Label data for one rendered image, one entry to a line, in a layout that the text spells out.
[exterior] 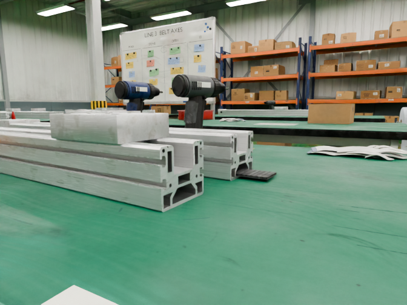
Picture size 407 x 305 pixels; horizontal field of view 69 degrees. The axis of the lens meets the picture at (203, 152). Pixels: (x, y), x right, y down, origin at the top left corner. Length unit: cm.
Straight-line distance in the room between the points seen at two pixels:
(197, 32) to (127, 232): 359
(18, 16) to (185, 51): 1089
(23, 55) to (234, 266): 1383
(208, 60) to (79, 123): 330
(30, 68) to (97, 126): 1363
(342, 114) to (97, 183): 214
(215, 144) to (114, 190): 21
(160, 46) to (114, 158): 372
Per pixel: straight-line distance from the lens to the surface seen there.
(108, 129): 43
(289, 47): 1042
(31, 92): 1392
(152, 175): 39
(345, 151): 87
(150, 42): 425
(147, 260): 28
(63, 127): 51
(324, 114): 246
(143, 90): 102
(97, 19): 948
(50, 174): 58
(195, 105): 81
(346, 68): 1004
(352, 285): 27
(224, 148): 54
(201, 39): 381
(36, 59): 1424
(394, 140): 192
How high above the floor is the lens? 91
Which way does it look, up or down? 9 degrees down
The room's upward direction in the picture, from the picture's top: straight up
